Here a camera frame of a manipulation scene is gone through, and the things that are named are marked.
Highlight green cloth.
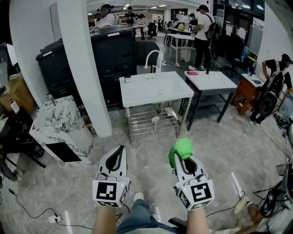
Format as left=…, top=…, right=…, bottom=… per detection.
left=168, top=138, right=194, bottom=169

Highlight person's left forearm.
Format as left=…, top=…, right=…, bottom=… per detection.
left=92, top=205, right=118, bottom=234

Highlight black grey backpack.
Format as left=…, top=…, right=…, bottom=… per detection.
left=259, top=70, right=285, bottom=117

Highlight cardboard box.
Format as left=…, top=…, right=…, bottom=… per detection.
left=0, top=73, right=35, bottom=115

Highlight black device with cables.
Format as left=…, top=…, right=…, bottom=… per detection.
left=168, top=217, right=187, bottom=229

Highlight white bottle blue cap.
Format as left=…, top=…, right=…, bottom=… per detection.
left=10, top=99, right=21, bottom=114

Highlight wooden cabinet with sink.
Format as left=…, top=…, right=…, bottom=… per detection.
left=230, top=73, right=267, bottom=117

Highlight person's right forearm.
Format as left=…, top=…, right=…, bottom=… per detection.
left=187, top=208, right=211, bottom=234

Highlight dark grey chair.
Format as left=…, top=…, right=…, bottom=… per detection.
left=133, top=40, right=160, bottom=67

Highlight black office chair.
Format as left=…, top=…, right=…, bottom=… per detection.
left=219, top=34, right=245, bottom=77

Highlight black metal cart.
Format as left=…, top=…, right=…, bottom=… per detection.
left=0, top=107, right=46, bottom=169

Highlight chrome faucet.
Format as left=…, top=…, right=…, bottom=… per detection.
left=46, top=93, right=57, bottom=107

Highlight white waste bin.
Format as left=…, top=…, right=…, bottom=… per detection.
left=180, top=48, right=192, bottom=63

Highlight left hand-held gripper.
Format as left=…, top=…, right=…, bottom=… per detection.
left=92, top=145, right=132, bottom=208

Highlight large black printer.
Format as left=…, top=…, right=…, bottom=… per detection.
left=91, top=26, right=137, bottom=107

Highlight white gooseneck faucet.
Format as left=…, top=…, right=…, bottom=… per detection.
left=145, top=49, right=167, bottom=74

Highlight person's blue jeans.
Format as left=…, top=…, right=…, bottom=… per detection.
left=116, top=198, right=179, bottom=234

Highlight white sink on black frame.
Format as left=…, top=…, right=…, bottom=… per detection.
left=184, top=71, right=238, bottom=131

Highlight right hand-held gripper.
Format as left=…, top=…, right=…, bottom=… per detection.
left=173, top=152, right=216, bottom=212

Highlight white sink on steel frame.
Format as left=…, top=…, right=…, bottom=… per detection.
left=119, top=71, right=195, bottom=149

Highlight white table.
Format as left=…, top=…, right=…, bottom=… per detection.
left=168, top=33, right=195, bottom=67

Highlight marble sink cabinet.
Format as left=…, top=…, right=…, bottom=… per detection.
left=29, top=95, right=94, bottom=167

